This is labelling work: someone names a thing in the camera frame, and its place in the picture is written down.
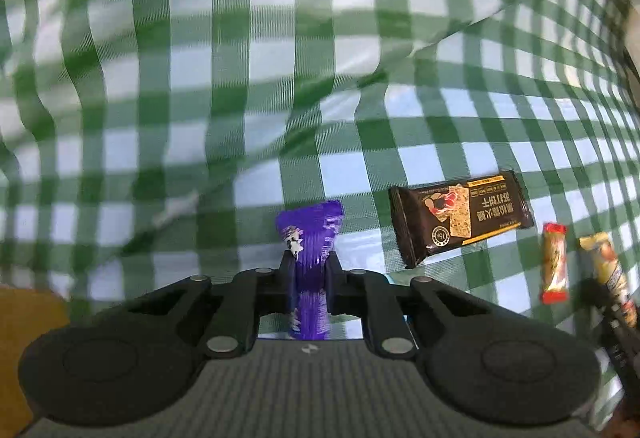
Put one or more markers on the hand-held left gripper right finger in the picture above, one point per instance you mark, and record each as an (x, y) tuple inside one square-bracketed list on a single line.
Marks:
[(333, 283)]

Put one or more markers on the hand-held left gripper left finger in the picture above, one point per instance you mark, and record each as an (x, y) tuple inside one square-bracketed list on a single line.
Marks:
[(286, 279)]

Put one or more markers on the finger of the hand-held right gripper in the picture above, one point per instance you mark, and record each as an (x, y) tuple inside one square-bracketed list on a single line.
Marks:
[(612, 333)]

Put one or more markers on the purple snack packet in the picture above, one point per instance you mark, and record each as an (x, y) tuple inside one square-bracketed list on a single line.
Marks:
[(312, 238)]

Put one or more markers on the yellow snack bar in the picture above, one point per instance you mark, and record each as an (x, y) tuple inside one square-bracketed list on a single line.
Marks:
[(607, 263)]

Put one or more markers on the red orange snack bar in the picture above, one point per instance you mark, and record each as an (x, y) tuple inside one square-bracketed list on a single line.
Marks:
[(554, 263)]

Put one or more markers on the dark brown cracker packet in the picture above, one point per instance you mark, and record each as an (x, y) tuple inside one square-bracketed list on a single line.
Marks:
[(450, 218)]

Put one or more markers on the green checked cloth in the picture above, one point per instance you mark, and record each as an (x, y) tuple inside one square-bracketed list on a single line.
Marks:
[(250, 68)]

